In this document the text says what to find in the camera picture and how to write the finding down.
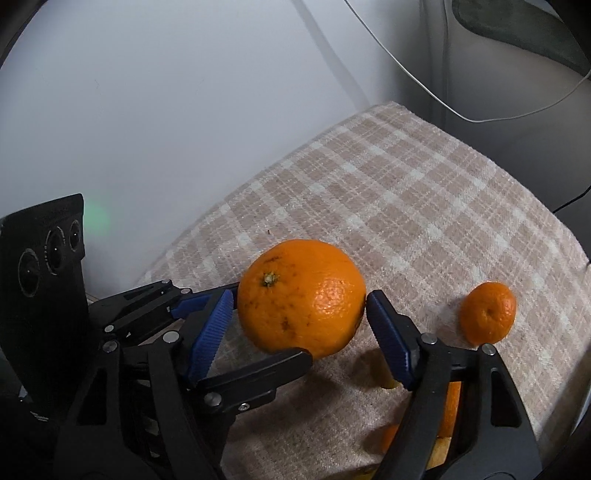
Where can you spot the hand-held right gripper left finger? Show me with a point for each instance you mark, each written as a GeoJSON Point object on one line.
{"type": "Point", "coordinates": [210, 341]}

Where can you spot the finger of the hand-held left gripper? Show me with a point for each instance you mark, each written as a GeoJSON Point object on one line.
{"type": "Point", "coordinates": [147, 300]}
{"type": "Point", "coordinates": [258, 376]}

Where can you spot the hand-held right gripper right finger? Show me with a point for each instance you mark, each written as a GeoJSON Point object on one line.
{"type": "Point", "coordinates": [390, 344]}

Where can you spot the large orange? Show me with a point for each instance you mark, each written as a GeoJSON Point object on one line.
{"type": "Point", "coordinates": [300, 300]}

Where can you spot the small mandarin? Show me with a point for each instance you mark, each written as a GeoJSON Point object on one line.
{"type": "Point", "coordinates": [488, 314]}

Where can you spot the beige checked cloth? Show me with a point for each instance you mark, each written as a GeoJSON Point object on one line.
{"type": "Point", "coordinates": [415, 207]}

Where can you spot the grey padded backrest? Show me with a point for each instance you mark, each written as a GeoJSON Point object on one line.
{"type": "Point", "coordinates": [508, 78]}

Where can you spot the green cloth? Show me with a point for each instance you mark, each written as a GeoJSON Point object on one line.
{"type": "Point", "coordinates": [531, 27]}

